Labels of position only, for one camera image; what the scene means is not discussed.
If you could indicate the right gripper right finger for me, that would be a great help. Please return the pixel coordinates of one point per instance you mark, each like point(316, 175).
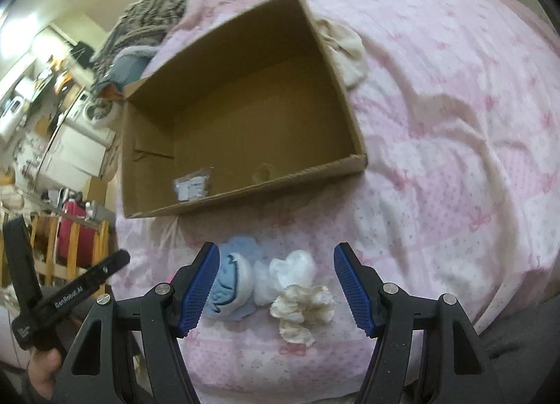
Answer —
point(454, 367)

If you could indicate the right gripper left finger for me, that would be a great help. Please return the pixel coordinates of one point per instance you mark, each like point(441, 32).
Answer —
point(128, 351)

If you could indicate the pink bow-print quilt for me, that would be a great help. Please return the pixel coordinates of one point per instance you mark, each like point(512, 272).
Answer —
point(460, 117)

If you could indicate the patterned knit blanket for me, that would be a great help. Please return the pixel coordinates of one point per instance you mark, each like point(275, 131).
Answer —
point(143, 23)

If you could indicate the cream cloth behind box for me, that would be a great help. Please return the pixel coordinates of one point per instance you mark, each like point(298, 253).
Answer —
point(346, 49)

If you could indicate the white ruffled scrunchie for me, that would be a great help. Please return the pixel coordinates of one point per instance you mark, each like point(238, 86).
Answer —
point(271, 279)

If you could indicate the clear plastic packet white item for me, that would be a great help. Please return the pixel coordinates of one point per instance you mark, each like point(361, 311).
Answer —
point(194, 186)

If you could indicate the brown cardboard box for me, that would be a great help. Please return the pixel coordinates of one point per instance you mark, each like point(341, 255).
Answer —
point(258, 99)

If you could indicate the cream ruffled scrunchie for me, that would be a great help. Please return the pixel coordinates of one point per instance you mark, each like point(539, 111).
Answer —
point(297, 308)

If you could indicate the light blue fish plush towel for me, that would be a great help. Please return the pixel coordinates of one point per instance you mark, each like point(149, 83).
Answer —
point(231, 296)

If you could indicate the wooden chair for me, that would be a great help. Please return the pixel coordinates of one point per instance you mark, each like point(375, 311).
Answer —
point(66, 245)

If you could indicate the teal fur-trimmed jacket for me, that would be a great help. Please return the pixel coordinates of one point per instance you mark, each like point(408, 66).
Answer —
point(126, 67)

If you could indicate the person's left hand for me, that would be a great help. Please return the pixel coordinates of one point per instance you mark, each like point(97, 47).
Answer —
point(43, 366)

